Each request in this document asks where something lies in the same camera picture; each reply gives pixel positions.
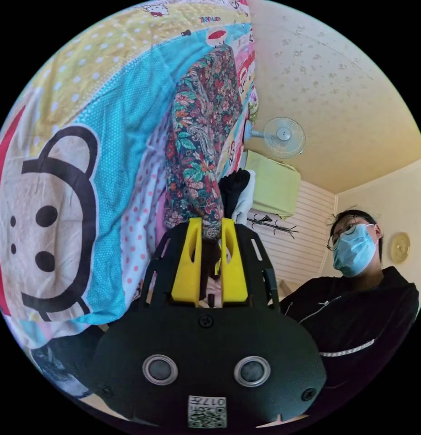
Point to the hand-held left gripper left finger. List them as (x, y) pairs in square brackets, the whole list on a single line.
[(187, 272)]

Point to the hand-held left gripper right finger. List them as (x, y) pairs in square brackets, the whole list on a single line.
[(235, 272)]

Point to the floral skirt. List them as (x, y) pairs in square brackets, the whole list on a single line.
[(200, 136)]

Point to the black coat rack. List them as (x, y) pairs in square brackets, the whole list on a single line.
[(271, 226)]

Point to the green covered cupboard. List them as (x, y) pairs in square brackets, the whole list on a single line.
[(276, 187)]

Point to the person's body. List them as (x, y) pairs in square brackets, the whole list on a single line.
[(353, 306)]

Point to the white electric fan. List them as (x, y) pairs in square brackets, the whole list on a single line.
[(281, 136)]

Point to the bed with cartoon printed sheet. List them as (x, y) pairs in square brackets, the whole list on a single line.
[(94, 136)]

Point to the round wall clock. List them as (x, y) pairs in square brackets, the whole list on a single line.
[(400, 247)]

